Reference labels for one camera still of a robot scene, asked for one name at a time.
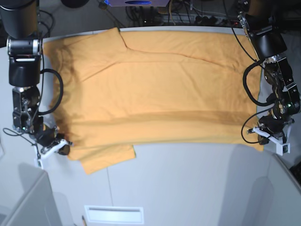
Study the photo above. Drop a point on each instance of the grey partition panel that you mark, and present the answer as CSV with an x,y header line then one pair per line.
x,y
287,189
36,207

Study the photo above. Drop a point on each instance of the grey partition panel right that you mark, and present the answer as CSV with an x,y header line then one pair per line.
x,y
287,189

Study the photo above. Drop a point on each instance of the black keyboard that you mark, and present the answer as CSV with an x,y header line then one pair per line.
x,y
296,172

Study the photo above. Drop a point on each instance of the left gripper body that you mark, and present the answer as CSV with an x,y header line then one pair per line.
x,y
274,126

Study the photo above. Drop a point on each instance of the yellow orange T-shirt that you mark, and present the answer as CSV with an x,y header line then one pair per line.
x,y
130,88

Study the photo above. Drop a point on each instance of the grey partition panel left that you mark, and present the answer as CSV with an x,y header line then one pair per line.
x,y
36,207

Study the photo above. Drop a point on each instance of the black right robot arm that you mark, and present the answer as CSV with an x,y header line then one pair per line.
x,y
24,47

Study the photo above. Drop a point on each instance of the pencil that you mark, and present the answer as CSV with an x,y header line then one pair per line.
x,y
84,221

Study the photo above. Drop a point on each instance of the blue purple device box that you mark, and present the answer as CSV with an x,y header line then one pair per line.
x,y
147,3

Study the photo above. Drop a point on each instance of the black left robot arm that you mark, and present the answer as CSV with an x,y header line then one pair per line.
x,y
257,21

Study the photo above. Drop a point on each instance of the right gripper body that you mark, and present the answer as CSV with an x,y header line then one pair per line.
x,y
44,135

